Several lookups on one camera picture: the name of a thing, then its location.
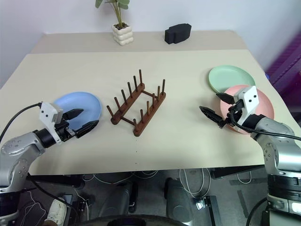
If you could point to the white bubbly plant pot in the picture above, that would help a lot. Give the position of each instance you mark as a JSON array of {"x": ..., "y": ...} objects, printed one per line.
[{"x": 122, "y": 36}]

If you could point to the blue plate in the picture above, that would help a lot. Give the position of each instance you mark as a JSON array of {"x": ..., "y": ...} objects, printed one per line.
[{"x": 77, "y": 101}]

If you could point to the white shoe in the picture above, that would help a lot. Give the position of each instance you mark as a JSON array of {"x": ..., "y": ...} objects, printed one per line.
[{"x": 56, "y": 211}]

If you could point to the purple ribbed object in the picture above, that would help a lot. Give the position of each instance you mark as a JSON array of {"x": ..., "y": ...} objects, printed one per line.
[{"x": 289, "y": 58}]

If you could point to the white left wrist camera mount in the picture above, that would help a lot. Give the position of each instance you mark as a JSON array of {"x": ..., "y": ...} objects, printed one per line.
[{"x": 46, "y": 113}]

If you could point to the wooden dish rack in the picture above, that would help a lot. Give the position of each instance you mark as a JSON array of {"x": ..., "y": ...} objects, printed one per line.
[{"x": 150, "y": 113}]

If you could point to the red plate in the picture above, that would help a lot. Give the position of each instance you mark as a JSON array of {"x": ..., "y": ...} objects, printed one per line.
[{"x": 266, "y": 106}]

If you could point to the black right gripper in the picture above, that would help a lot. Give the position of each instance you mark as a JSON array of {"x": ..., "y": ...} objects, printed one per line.
[{"x": 231, "y": 116}]

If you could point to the dark rounded shape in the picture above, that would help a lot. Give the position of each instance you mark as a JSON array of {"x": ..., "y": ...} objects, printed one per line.
[
  {"x": 120, "y": 197},
  {"x": 181, "y": 200}
]

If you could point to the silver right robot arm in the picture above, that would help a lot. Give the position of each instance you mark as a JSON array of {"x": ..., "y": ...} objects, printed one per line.
[{"x": 279, "y": 141}]

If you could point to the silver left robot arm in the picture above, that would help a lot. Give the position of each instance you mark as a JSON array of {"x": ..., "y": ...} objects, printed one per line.
[{"x": 16, "y": 150}]

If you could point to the black table frame bar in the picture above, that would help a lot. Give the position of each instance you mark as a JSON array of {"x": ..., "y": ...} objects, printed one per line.
[{"x": 235, "y": 173}]

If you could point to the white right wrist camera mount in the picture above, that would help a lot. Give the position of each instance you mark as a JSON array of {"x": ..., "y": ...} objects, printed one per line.
[{"x": 249, "y": 97}]

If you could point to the dark rounded rim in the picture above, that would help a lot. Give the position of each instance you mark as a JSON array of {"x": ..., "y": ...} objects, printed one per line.
[{"x": 136, "y": 221}]

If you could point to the black foam block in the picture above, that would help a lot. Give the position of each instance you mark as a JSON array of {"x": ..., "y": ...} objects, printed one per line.
[{"x": 177, "y": 34}]

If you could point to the black metal floor bracket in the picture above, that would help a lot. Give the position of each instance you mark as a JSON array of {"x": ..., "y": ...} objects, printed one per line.
[{"x": 211, "y": 209}]

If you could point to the green leafy plant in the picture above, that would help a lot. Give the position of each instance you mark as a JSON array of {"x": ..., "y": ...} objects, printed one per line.
[{"x": 122, "y": 3}]

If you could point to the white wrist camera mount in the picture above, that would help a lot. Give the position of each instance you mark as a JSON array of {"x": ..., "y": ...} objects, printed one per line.
[
  {"x": 46, "y": 113},
  {"x": 249, "y": 97}
]

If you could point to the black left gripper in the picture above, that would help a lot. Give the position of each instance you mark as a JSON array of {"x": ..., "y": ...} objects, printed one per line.
[{"x": 64, "y": 132}]

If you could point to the green plate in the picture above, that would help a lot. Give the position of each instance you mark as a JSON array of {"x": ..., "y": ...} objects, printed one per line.
[{"x": 228, "y": 76}]

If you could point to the beige table mat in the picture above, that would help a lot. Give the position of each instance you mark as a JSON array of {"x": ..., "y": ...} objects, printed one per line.
[{"x": 70, "y": 70}]

